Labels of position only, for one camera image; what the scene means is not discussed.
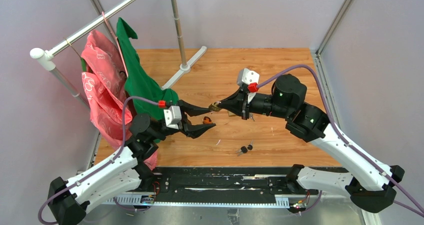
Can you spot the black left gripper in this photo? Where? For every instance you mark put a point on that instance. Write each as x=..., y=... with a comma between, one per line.
x=193, y=130

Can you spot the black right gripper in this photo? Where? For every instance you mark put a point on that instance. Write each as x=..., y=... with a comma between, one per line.
x=237, y=103

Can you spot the orange black Opel padlock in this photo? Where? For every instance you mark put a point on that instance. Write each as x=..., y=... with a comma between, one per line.
x=207, y=120

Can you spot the small brass padlock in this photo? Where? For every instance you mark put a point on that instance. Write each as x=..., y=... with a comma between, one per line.
x=214, y=107

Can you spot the black-headed key bunch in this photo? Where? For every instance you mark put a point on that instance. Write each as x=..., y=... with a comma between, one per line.
x=245, y=149

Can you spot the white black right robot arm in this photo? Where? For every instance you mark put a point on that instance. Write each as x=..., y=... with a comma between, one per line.
x=367, y=183

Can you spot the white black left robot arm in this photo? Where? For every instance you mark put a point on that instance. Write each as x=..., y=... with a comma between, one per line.
x=70, y=200

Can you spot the green garment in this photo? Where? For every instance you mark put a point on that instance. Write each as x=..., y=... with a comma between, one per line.
x=139, y=83

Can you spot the pink patterned garment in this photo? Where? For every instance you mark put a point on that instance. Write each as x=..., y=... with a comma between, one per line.
x=103, y=84

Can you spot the white metal clothes rack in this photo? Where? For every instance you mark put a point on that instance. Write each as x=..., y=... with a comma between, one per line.
x=45, y=57

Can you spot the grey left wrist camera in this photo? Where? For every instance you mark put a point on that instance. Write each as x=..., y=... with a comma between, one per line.
x=173, y=117

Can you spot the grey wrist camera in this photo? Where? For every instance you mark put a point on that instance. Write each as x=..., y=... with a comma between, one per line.
x=173, y=117
x=250, y=78

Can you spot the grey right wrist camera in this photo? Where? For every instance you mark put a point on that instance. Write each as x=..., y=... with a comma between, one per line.
x=250, y=78

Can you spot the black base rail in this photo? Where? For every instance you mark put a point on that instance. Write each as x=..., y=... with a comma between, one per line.
x=218, y=187

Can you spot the aluminium frame post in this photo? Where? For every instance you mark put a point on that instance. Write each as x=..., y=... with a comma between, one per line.
x=319, y=61

